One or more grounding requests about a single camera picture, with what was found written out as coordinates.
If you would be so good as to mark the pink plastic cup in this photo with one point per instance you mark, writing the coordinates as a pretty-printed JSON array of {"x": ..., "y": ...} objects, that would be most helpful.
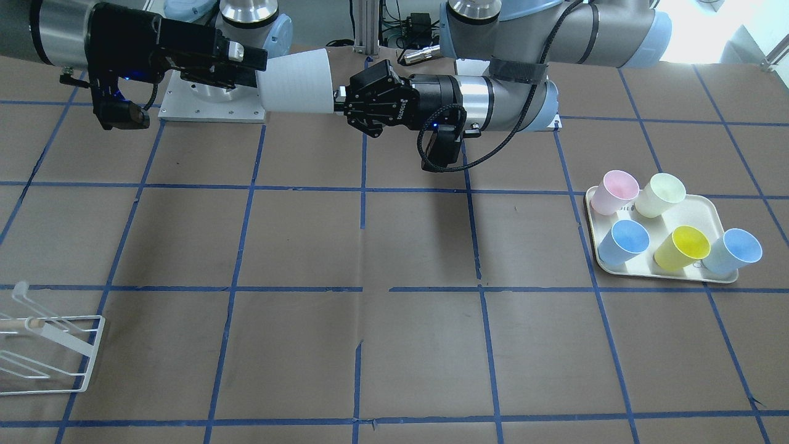
[{"x": 617, "y": 188}]

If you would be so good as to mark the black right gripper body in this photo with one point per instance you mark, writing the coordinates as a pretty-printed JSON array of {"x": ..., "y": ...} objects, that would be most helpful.
[{"x": 125, "y": 36}]

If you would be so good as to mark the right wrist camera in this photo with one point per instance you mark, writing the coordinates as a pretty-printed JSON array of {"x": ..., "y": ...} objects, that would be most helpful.
[{"x": 113, "y": 110}]

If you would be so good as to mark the pale green plastic cup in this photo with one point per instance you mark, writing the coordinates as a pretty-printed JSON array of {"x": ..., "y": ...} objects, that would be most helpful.
[{"x": 662, "y": 192}]

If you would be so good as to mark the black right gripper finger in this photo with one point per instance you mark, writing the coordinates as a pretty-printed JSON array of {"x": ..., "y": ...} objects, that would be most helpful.
[
  {"x": 222, "y": 77},
  {"x": 245, "y": 56}
]

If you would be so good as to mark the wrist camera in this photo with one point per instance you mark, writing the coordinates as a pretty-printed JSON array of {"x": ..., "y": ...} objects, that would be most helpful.
[
  {"x": 443, "y": 147},
  {"x": 113, "y": 110}
]

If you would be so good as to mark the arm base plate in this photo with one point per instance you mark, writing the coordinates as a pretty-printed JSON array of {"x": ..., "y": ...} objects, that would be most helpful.
[{"x": 199, "y": 103}]

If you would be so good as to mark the cream plastic tray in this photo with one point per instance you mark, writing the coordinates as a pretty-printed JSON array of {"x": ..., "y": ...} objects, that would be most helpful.
[{"x": 695, "y": 210}]

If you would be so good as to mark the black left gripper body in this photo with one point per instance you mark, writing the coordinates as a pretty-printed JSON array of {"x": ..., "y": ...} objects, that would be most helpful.
[{"x": 437, "y": 94}]

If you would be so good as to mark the white wire cup rack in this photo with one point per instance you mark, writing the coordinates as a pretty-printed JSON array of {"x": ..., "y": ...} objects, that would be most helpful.
[{"x": 48, "y": 353}]

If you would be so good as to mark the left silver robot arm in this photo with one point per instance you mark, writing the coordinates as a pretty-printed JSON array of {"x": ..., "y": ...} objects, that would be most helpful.
[{"x": 517, "y": 40}]

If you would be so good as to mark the yellow plastic cup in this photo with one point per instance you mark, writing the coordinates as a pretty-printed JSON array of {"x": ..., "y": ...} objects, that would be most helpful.
[{"x": 684, "y": 246}]

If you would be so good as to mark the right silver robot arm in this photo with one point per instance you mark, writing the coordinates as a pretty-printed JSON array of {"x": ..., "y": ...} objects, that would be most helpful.
[{"x": 50, "y": 32}]

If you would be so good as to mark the white plastic cup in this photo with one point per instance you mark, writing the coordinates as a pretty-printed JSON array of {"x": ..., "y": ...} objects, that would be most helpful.
[{"x": 297, "y": 83}]

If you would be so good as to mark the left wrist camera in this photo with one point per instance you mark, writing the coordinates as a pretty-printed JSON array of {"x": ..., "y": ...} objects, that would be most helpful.
[{"x": 443, "y": 147}]

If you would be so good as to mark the light blue plastic cup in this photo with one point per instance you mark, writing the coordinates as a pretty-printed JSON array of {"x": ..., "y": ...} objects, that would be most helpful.
[{"x": 735, "y": 249}]

